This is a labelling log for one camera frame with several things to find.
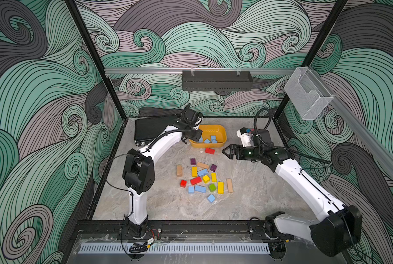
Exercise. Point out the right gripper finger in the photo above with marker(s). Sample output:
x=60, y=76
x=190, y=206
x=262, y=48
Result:
x=228, y=148
x=228, y=155

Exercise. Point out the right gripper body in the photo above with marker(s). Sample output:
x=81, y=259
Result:
x=247, y=153

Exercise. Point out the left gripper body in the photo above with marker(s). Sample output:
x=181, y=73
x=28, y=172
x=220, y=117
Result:
x=195, y=135

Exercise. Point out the blue long block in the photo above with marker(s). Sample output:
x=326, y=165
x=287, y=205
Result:
x=203, y=172
x=200, y=189

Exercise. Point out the blue cube bottom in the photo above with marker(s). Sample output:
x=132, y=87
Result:
x=211, y=198

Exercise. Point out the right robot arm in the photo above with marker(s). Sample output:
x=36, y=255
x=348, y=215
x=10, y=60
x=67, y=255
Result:
x=337, y=227

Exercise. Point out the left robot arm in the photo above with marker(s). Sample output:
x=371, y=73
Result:
x=139, y=167

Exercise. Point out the red block near bin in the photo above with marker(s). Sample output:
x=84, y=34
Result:
x=210, y=151

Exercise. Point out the yellow plastic bin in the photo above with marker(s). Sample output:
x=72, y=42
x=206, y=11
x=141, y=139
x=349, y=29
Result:
x=211, y=129

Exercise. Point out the purple cube right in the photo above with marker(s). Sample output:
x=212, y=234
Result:
x=213, y=168

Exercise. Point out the yellow block small upright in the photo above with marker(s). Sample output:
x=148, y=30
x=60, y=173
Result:
x=213, y=177

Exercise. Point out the wooden block angled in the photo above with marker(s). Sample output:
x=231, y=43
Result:
x=202, y=165

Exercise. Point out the wooden block right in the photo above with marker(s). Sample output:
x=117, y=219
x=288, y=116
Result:
x=229, y=185

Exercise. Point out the wooden block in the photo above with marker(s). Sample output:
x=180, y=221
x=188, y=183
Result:
x=229, y=185
x=179, y=170

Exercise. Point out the yellow long block right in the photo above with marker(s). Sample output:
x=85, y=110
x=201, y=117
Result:
x=220, y=187

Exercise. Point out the yellow long block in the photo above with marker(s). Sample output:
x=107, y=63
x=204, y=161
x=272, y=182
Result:
x=194, y=172
x=220, y=187

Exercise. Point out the yellow cube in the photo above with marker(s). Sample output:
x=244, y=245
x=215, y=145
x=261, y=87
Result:
x=206, y=179

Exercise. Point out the yellow long block left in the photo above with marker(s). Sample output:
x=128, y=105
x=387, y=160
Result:
x=194, y=172

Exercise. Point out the wooden block left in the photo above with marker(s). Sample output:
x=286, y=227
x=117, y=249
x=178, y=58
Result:
x=179, y=170

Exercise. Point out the green cube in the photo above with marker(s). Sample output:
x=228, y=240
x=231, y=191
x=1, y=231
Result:
x=212, y=187

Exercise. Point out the red long block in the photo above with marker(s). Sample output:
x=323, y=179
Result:
x=195, y=181

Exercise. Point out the red cube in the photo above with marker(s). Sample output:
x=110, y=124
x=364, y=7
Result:
x=183, y=183

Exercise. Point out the black briefcase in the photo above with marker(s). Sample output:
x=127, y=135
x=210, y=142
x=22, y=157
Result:
x=147, y=129

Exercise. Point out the clear acrylic holder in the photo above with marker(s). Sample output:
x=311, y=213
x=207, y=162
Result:
x=308, y=93

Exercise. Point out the black wall shelf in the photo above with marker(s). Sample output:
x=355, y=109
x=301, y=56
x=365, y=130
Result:
x=217, y=81

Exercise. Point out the white slotted cable duct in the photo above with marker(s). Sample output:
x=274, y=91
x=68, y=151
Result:
x=178, y=248

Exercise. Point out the aluminium wall rail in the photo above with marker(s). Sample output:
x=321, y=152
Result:
x=153, y=70

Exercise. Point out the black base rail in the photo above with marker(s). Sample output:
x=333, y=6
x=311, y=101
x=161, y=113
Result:
x=213, y=227

